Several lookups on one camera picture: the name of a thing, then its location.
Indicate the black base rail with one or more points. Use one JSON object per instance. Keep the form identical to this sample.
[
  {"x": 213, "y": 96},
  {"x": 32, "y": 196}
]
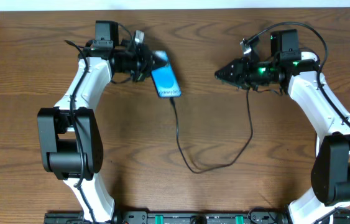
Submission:
[{"x": 142, "y": 217}]

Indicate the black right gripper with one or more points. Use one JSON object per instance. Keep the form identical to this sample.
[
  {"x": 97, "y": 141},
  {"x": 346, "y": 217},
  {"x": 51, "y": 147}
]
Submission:
[{"x": 243, "y": 73}]

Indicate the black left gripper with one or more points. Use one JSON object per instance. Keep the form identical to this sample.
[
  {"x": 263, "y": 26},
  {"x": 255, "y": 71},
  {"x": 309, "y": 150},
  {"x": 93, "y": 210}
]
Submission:
[{"x": 145, "y": 62}]

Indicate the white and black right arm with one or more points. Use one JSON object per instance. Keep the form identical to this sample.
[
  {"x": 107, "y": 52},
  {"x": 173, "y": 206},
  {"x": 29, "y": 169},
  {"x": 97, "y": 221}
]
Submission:
[{"x": 299, "y": 75}]

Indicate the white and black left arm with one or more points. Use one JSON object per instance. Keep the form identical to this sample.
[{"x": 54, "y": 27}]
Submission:
[{"x": 70, "y": 142}]

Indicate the blue Galaxy smartphone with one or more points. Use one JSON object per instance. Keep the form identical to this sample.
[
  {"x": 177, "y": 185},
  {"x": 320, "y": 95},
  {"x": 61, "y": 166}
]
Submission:
[{"x": 166, "y": 83}]

